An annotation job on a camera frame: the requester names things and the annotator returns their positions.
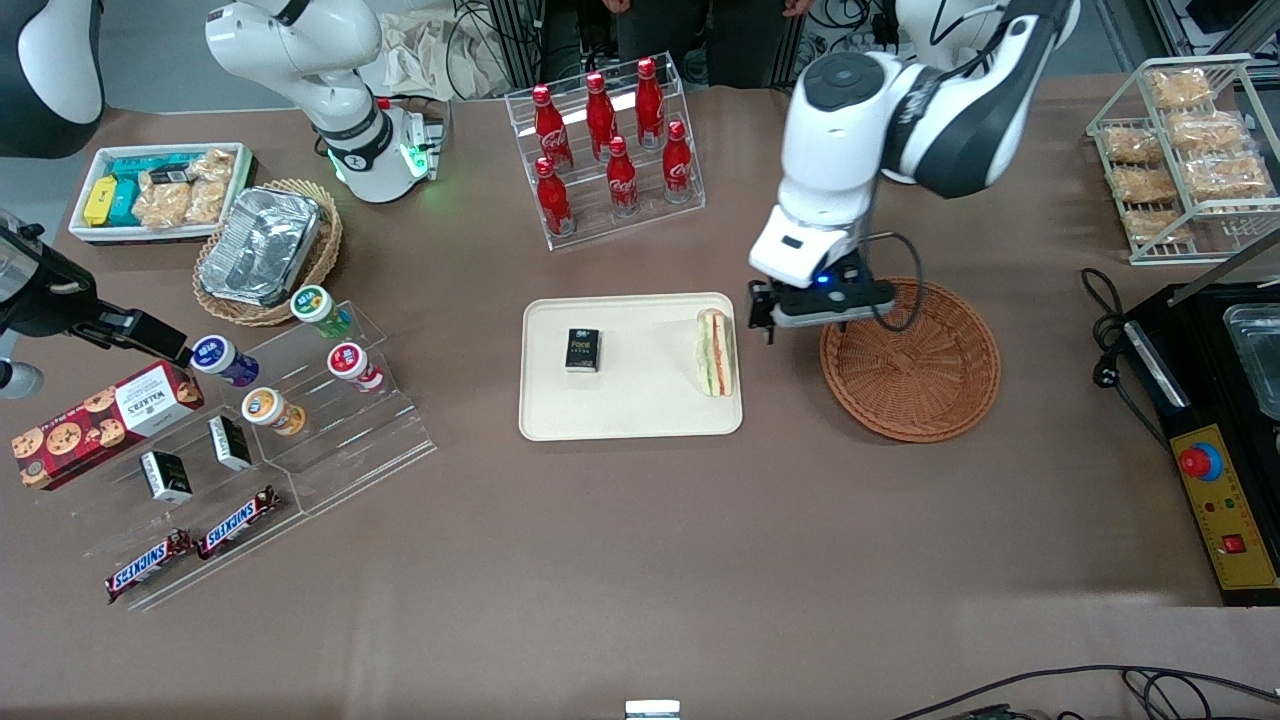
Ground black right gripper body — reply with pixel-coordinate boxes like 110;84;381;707
0;210;101;339

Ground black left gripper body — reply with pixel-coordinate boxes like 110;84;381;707
770;255;896;313

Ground triangle sandwich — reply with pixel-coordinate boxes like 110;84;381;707
696;308;736;398

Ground brown round wicker basket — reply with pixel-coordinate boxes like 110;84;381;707
819;277;1002;444

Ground aluminium foil tray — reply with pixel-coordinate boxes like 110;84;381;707
198;187;323;308

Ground cream plastic tray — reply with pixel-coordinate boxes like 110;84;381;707
518;292;745;442

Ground light wicker basket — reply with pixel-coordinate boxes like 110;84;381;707
193;180;344;328

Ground white plastic bin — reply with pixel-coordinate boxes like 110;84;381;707
68;143;256;246

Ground blue lid snack cup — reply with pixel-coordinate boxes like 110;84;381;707
190;335;261;389

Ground grey cylindrical part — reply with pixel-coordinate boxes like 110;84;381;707
0;360;46;401

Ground red Walkers cookie box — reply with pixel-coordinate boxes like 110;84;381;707
12;360;205;491

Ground small black white box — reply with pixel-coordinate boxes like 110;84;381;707
140;450;193;505
207;415;253;472

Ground clear bag fried snack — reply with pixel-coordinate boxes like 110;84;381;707
185;149;237;224
134;170;193;230

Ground orange snack cup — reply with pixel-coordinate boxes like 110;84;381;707
241;387;306;437

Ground clear acrylic bottle rack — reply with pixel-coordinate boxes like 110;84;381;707
505;52;707;251

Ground red Coca-Cola bottle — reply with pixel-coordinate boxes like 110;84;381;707
535;157;576;238
606;136;641;218
635;57;666;151
661;120;695;205
531;84;574;171
585;71;619;161

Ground green lid snack cup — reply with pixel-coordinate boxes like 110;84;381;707
290;285;353;339

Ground clear acrylic tiered stand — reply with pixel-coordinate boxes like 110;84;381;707
75;385;306;613
228;300;438;517

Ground red lid snack cup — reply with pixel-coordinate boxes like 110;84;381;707
327;342;385;393

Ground Snickers chocolate bar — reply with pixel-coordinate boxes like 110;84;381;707
196;486;281;561
105;530;193;604

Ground person in dark clothes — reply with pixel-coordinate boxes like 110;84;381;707
540;0;811;89

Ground packaged crispy snack bag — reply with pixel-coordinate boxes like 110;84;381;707
1165;110;1246;153
1112;165;1179;206
1150;68;1213;109
1180;155;1273;201
1122;208;1196;246
1100;125;1166;166

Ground black countertop appliance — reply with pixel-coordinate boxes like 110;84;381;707
1120;280;1280;608

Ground grey metal rod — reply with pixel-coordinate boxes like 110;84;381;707
1168;225;1280;306

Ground white crumpled cloth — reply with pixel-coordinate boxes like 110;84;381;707
380;10;511;101

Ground red emergency stop button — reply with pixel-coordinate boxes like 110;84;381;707
1178;440;1223;483

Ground stainless steel pan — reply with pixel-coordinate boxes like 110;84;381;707
1222;303;1280;421

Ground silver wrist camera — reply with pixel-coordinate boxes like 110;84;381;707
770;285;898;331

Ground black camera cable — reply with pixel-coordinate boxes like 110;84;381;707
863;232;923;334

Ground tangle of black cables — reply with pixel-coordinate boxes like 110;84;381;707
805;0;901;56

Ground black power cable with plug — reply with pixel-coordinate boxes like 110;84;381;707
1080;267;1171;446

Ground white wire shelf rack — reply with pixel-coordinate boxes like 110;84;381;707
1087;55;1280;266

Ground black floor cables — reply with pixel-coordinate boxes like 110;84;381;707
890;665;1280;720

